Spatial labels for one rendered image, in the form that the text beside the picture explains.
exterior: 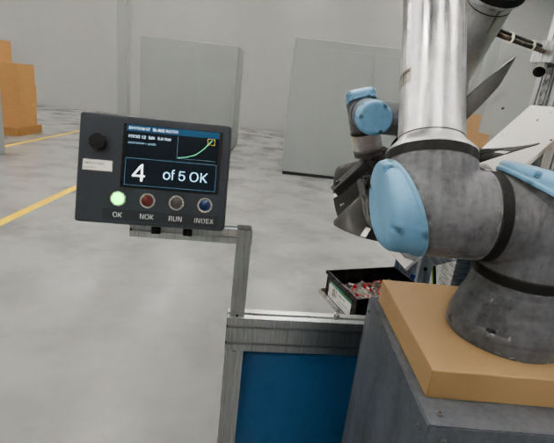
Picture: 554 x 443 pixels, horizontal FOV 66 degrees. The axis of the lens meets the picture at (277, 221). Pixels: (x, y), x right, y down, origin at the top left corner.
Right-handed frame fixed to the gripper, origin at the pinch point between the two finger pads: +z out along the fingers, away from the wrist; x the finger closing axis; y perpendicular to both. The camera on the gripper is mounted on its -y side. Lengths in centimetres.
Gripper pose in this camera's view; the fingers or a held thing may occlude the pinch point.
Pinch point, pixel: (368, 223)
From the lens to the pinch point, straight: 118.7
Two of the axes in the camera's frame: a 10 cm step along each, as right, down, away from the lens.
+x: -0.9, -3.1, 9.5
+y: 9.8, -2.1, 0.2
